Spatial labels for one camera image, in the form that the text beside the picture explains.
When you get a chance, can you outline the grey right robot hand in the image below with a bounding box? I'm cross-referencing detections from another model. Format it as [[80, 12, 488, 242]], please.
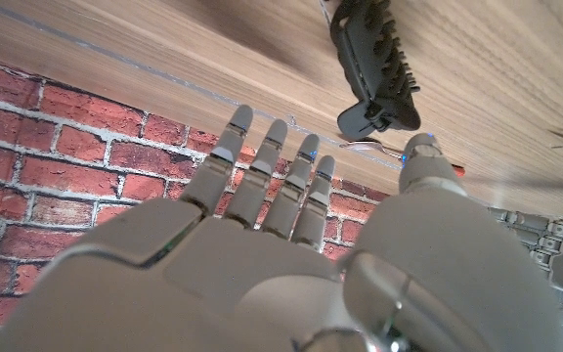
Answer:
[[0, 105, 561, 352]]

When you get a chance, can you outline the black hair claw clip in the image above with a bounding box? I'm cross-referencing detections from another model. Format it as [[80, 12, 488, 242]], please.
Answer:
[[328, 0, 422, 142]]

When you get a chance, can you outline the red brick print backdrop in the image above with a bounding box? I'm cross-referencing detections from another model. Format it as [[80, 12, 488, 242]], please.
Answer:
[[0, 51, 391, 343]]

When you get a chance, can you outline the spoon with red handle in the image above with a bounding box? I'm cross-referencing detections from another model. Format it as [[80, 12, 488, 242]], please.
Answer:
[[338, 139, 466, 178]]

